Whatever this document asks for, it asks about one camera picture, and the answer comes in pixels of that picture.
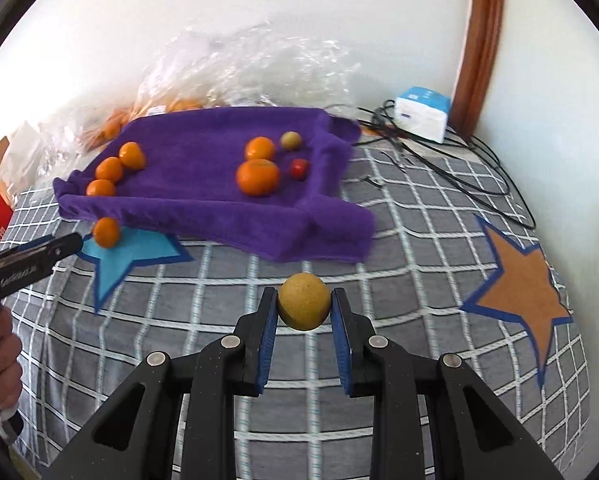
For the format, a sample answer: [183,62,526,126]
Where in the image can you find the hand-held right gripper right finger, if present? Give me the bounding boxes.
[331,287,565,480]

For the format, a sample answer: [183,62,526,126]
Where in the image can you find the wooden door frame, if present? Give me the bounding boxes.
[452,0,507,136]

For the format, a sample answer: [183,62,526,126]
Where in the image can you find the black cables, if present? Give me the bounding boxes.
[324,100,537,231]

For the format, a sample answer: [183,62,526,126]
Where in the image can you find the grey checked bed sheet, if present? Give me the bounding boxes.
[0,130,599,480]

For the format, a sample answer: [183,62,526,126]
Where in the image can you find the pile of bagged oranges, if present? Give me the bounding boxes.
[86,97,205,143]

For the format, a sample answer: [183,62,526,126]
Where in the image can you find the large orange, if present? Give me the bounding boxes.
[236,158,282,197]

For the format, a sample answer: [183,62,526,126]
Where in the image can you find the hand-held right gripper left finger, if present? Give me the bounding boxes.
[44,287,280,480]

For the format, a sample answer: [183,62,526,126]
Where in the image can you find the white and blue box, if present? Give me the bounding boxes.
[394,86,453,143]

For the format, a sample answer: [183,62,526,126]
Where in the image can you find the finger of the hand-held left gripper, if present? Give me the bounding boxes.
[39,233,84,266]

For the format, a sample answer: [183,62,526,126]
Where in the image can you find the purple towel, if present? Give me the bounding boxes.
[53,106,375,264]

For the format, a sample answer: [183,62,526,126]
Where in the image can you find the clear plastic bag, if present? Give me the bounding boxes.
[29,22,365,161]

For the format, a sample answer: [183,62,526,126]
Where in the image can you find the person's left hand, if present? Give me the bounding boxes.
[0,307,24,413]

